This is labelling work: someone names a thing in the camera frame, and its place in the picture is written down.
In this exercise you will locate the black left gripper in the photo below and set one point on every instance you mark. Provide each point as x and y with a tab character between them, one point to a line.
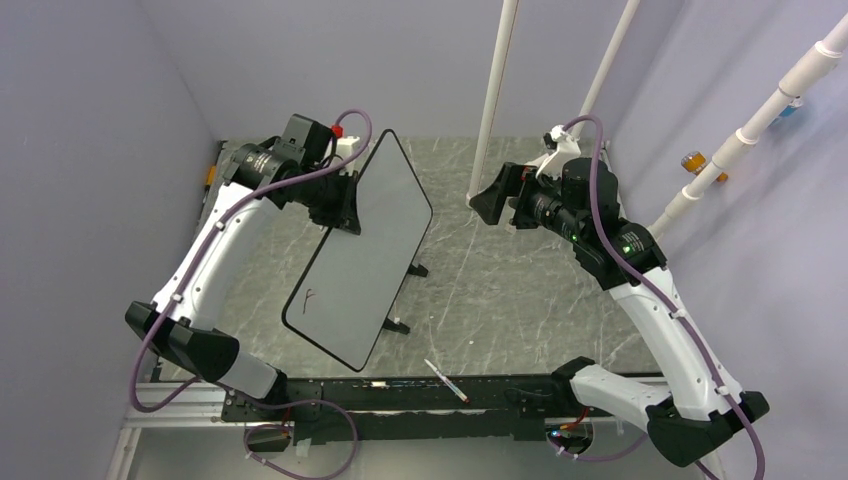
346	215

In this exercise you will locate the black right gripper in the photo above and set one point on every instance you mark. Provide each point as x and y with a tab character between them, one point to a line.
512	180

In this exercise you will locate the wire whiteboard stand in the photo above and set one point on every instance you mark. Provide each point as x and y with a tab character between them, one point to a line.
394	319

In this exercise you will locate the white framed whiteboard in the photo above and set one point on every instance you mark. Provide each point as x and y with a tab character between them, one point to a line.
342	299

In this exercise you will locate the white marker pen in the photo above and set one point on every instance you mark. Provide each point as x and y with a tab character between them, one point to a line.
447	382

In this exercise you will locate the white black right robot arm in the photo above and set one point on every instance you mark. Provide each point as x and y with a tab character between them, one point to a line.
701	406

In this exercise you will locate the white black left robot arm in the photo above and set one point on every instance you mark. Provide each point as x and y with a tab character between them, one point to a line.
308	164

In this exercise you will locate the orange black edge tool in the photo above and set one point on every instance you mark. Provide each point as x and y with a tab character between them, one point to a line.
209	178

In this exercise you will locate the white diagonal PVC pipe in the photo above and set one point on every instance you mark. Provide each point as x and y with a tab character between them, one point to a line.
815	64

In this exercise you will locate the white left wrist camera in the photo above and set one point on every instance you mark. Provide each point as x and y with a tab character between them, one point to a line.
343	146

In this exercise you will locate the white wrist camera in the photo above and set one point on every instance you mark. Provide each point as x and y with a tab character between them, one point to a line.
562	147
343	146

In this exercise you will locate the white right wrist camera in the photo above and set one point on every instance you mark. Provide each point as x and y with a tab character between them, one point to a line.
562	147

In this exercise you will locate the white PVC pipe frame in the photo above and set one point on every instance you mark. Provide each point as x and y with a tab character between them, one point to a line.
557	60

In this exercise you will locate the orange yellow wall fitting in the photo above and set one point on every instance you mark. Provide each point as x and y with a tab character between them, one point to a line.
694	162

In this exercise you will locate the blue wall fitting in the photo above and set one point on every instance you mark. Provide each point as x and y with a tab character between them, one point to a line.
791	108

